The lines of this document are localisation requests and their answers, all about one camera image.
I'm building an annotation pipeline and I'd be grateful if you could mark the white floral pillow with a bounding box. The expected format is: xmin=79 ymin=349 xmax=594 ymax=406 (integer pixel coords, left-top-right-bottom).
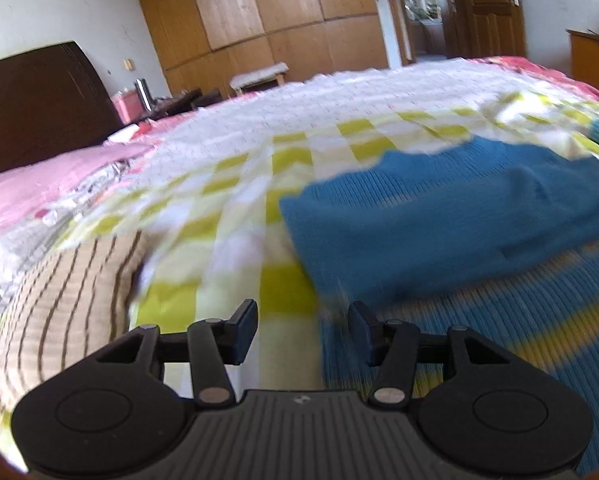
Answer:
xmin=0 ymin=165 xmax=130 ymax=346

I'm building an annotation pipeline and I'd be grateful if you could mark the white cushioned stool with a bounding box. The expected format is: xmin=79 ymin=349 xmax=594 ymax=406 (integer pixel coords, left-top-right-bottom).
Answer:
xmin=230 ymin=62 xmax=289 ymax=96

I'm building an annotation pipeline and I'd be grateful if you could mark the pink pillow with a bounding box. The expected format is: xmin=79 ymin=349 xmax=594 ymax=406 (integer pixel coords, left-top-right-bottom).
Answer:
xmin=0 ymin=142 xmax=155 ymax=241

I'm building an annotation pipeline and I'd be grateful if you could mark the wooden side cabinet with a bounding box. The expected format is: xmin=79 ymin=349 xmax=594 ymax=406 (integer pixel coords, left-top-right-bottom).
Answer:
xmin=565 ymin=29 xmax=599 ymax=98

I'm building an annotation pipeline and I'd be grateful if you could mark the dark wooden headboard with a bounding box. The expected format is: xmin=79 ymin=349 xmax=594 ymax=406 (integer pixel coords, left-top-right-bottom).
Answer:
xmin=0 ymin=41 xmax=123 ymax=176

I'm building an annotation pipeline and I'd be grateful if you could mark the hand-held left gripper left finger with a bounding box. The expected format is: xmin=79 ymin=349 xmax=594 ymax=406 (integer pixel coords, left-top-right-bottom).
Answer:
xmin=96 ymin=299 xmax=259 ymax=406

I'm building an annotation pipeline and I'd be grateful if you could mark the steel thermos bottle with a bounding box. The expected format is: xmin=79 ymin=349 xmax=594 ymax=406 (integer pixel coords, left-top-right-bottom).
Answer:
xmin=134 ymin=78 xmax=153 ymax=111

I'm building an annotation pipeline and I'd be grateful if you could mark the pink floral bed sheet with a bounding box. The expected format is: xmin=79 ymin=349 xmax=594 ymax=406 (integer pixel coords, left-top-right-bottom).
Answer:
xmin=467 ymin=55 xmax=599 ymax=98

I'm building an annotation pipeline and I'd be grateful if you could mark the wooden wardrobe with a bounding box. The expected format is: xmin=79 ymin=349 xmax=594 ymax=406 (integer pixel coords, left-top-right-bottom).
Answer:
xmin=128 ymin=0 xmax=410 ymax=98

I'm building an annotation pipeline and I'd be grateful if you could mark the blue knit sweater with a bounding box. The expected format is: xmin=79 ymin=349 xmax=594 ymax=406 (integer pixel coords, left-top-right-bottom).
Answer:
xmin=278 ymin=137 xmax=599 ymax=466

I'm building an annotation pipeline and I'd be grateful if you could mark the pink basket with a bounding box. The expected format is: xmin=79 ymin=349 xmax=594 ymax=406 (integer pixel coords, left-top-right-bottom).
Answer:
xmin=110 ymin=89 xmax=143 ymax=125

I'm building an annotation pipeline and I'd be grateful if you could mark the brown wooden door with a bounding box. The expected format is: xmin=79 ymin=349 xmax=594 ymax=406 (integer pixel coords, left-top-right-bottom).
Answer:
xmin=449 ymin=0 xmax=527 ymax=58

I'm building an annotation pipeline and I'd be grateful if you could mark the dark nightstand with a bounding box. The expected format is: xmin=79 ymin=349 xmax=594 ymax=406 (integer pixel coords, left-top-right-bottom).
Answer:
xmin=147 ymin=87 xmax=223 ymax=121

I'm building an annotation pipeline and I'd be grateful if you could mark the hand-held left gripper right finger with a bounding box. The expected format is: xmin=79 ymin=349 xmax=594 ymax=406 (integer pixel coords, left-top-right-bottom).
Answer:
xmin=348 ymin=301 xmax=510 ymax=407

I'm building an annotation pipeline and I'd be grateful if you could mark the beige striped garment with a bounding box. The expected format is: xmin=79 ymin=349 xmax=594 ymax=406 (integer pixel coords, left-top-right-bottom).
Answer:
xmin=0 ymin=232 xmax=155 ymax=441

